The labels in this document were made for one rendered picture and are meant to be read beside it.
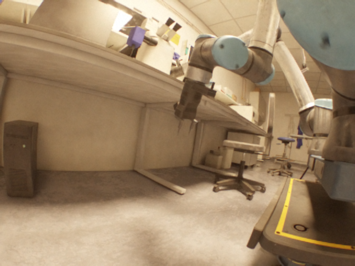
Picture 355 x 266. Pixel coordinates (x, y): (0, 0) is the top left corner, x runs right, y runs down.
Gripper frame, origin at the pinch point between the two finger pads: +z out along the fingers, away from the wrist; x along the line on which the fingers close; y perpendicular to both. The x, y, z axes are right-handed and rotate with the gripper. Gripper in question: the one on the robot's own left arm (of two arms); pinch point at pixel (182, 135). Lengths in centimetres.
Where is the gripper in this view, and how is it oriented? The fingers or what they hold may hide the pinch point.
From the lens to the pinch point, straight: 58.4
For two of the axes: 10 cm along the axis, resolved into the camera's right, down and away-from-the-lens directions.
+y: -5.1, -4.8, 7.1
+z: -2.9, 8.8, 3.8
